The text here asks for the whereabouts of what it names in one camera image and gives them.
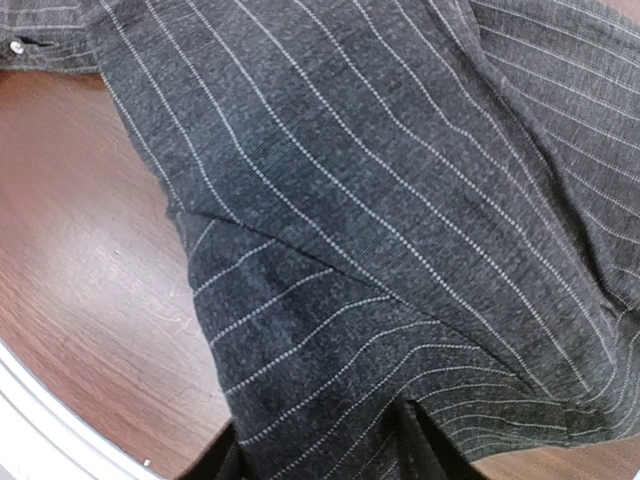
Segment front aluminium rail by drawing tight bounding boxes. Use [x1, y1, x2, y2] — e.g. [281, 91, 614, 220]
[1, 344, 159, 479]

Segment black pinstriped long sleeve shirt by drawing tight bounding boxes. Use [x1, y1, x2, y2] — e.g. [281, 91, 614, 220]
[1, 1, 639, 479]

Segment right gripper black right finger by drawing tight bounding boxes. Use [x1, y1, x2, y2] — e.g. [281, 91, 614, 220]
[394, 400, 485, 480]

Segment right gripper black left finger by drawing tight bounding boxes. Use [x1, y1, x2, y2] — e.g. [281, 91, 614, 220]
[177, 423, 244, 480]

